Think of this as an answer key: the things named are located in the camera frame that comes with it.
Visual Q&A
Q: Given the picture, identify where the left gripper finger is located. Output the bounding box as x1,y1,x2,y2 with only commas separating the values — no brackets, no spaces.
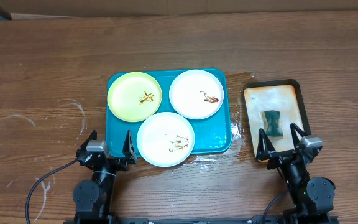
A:
76,129,98,152
122,130,137,164

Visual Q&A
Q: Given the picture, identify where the yellow plate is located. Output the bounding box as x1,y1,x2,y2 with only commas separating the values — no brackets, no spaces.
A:
107,72,162,123

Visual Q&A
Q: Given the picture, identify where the teal plastic tray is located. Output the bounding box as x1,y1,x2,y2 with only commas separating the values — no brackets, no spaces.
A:
105,68,232,157

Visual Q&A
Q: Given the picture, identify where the black tray with soapy water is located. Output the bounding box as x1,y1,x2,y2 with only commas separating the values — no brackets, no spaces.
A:
244,79,311,161

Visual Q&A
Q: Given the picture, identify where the white plate with brown sauce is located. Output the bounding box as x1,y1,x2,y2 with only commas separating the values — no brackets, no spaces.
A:
169,70,224,119

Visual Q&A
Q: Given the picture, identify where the white plate with crumbs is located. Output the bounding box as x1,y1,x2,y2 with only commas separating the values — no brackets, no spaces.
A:
136,112,195,167

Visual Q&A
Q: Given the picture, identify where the green yellow sponge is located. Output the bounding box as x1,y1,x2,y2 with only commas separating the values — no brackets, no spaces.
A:
262,110,283,138

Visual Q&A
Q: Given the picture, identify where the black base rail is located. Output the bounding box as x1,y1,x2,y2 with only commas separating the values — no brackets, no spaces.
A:
63,215,340,224

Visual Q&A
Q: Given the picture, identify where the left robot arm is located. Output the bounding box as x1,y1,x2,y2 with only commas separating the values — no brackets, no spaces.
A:
73,130,137,224

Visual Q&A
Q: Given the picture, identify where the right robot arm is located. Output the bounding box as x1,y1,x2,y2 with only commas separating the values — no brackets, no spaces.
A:
256,123,339,224

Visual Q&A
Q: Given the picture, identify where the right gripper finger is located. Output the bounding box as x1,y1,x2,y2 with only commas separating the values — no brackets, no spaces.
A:
290,123,306,146
255,128,276,161

